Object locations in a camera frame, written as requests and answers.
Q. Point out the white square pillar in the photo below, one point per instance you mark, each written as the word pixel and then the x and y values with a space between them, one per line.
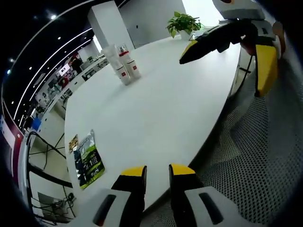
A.
pixel 109 26

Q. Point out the large red display screen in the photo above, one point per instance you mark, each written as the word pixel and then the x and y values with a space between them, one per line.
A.
pixel 11 139

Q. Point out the person's right hand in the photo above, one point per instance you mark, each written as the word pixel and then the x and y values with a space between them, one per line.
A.
pixel 279 33

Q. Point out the green black sachet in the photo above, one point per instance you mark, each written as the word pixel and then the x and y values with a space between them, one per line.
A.
pixel 91 163

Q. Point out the blue storage bin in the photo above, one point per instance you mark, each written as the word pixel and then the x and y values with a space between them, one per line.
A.
pixel 36 123

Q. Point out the gold brown sachet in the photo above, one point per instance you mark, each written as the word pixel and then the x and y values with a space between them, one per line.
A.
pixel 73 144

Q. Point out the grey mesh office chair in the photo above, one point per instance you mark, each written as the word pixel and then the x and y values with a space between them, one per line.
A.
pixel 248 153

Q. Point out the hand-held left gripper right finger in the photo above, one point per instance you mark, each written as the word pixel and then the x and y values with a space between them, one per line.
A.
pixel 183 196

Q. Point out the white skincare bottle red label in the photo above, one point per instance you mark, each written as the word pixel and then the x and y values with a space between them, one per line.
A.
pixel 125 75
pixel 133 69

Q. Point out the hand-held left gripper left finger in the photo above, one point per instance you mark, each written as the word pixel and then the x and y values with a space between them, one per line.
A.
pixel 130 194

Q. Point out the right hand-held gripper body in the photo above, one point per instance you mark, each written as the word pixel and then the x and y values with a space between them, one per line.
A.
pixel 239 9

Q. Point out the potted green plant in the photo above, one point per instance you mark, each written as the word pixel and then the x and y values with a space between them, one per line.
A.
pixel 184 23

